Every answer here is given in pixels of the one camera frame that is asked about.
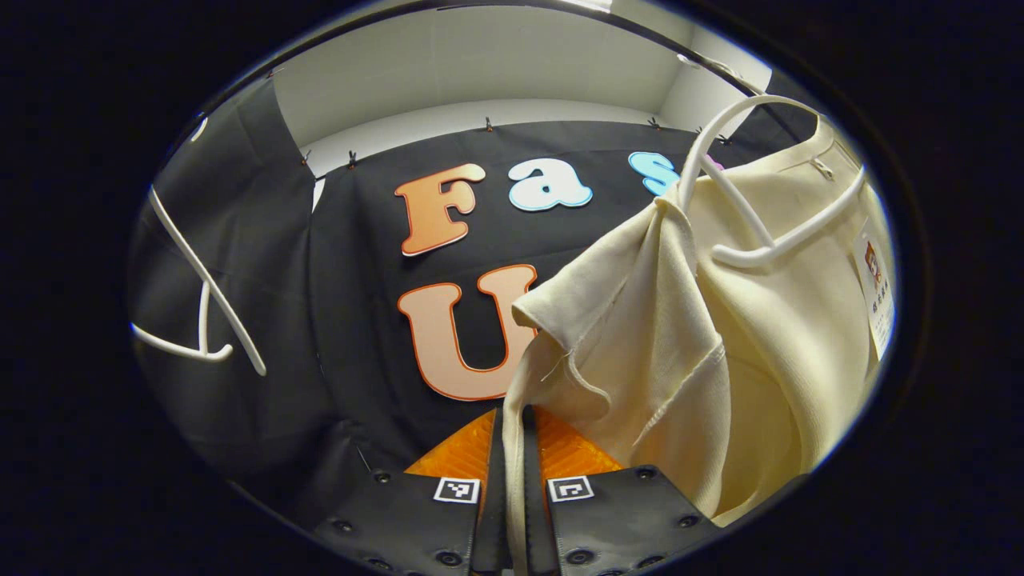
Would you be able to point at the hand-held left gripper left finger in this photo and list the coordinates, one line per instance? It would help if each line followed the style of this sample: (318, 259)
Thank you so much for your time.
(416, 520)

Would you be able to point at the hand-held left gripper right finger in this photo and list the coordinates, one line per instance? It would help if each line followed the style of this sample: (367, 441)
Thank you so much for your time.
(616, 520)

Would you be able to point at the cream button shirt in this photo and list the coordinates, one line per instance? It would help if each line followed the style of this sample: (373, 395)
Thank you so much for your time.
(760, 360)

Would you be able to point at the white plastic hanger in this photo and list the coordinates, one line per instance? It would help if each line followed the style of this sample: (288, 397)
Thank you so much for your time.
(210, 292)
(740, 256)

